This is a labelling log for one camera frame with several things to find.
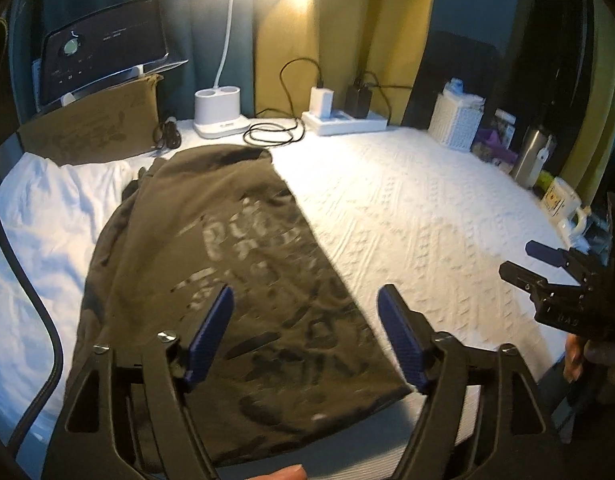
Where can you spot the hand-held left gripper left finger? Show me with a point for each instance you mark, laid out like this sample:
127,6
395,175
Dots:
212,330

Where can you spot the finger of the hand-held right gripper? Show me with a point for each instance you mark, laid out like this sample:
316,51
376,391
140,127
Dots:
547,252
530,277

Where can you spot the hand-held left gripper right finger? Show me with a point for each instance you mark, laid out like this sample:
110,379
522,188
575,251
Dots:
400,332

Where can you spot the olive printed t-shirt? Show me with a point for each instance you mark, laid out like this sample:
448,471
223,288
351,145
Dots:
227,240

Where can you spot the person's right hand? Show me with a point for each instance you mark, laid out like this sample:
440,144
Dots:
605,352

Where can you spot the person's left hand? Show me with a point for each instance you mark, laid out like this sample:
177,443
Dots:
287,474

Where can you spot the white printed mug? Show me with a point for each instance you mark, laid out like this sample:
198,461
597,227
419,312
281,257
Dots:
560,202

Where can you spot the steel tumbler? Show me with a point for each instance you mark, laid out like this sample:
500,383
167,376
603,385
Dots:
532,157

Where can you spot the purple packet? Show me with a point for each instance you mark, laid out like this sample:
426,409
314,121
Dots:
492,152

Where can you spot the white woven basket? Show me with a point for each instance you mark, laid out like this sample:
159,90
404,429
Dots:
455,120

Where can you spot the smooth white cloth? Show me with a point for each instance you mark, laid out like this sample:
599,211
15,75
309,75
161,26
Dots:
37,220

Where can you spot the black chair backrest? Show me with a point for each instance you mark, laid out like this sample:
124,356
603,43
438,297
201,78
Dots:
457,65

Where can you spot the white power strip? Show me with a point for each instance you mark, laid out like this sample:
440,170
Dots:
345,124

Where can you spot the white desk lamp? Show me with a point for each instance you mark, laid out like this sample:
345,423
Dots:
220,110

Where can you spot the black charger adapter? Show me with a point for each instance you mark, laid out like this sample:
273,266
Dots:
358,102

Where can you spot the brown cardboard box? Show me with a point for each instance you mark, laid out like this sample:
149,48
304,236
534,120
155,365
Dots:
87,125

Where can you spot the white charger adapter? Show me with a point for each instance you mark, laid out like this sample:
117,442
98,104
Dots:
321,102

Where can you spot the yellow curtain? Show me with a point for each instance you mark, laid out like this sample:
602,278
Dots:
367,25

